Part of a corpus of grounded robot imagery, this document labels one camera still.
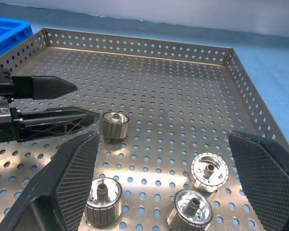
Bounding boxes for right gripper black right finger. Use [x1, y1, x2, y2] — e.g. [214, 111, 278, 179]
[227, 130, 289, 231]

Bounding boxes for ribbed metal roller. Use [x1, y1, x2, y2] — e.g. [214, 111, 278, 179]
[99, 111, 131, 141]
[84, 177, 123, 228]
[189, 152, 230, 193]
[166, 189, 213, 231]

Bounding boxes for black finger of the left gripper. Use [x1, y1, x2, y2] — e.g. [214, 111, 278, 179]
[10, 106, 101, 143]
[12, 75, 79, 101]

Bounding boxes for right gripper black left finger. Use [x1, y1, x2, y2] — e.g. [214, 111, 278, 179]
[0, 131, 100, 231]

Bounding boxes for perforated steel tray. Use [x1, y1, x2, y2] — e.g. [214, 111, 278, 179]
[0, 27, 289, 231]

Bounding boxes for blue plastic tray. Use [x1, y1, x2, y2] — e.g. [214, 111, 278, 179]
[0, 16, 34, 62]

